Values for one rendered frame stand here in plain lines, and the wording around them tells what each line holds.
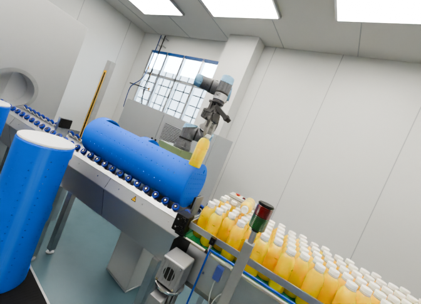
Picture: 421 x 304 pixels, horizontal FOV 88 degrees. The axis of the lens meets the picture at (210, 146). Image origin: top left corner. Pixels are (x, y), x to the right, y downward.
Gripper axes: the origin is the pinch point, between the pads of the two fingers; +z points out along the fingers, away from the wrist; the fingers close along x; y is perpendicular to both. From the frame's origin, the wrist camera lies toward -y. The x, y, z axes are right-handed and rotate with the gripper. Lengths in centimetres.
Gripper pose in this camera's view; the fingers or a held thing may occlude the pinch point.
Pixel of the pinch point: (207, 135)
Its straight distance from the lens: 119.7
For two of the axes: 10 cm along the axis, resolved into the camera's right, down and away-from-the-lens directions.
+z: -3.9, 9.2, -0.4
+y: -7.9, -3.1, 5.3
